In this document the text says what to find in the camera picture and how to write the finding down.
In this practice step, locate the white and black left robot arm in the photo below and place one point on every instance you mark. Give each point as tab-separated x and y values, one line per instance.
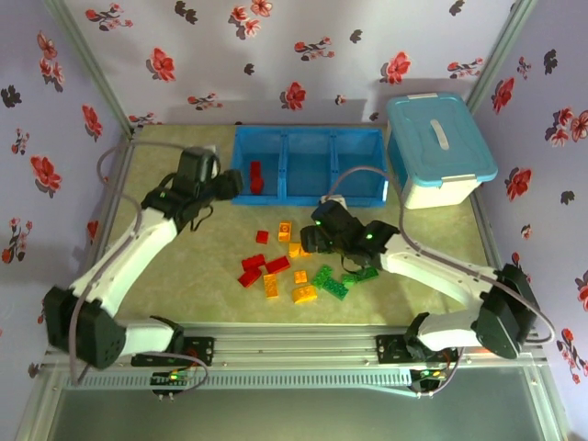
138	248

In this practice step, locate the aluminium table side rail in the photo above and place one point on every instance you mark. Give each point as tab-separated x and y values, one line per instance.
122	174
487	229

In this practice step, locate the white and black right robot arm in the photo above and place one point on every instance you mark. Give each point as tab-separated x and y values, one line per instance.
436	271

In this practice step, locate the small green circuit board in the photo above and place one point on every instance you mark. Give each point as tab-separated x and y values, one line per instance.
429	374
172	377

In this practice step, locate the wide aluminium mounting rail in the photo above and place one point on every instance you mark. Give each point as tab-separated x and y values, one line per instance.
294	344

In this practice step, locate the small orange lego brick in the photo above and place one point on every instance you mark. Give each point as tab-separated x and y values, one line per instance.
300	276

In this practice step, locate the curved orange lego brick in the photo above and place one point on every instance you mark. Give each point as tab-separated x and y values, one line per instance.
304	294

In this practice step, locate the long orange lego brick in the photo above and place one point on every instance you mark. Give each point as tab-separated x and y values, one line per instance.
271	286

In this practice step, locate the white storage box blue lid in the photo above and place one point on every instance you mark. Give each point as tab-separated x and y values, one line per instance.
436	138

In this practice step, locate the aluminium frame post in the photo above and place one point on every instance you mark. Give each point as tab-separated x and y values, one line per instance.
87	59
498	50

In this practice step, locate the small red lego brick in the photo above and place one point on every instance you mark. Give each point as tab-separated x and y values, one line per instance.
262	236

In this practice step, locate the small green lego brick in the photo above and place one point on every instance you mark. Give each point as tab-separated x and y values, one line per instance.
349	280

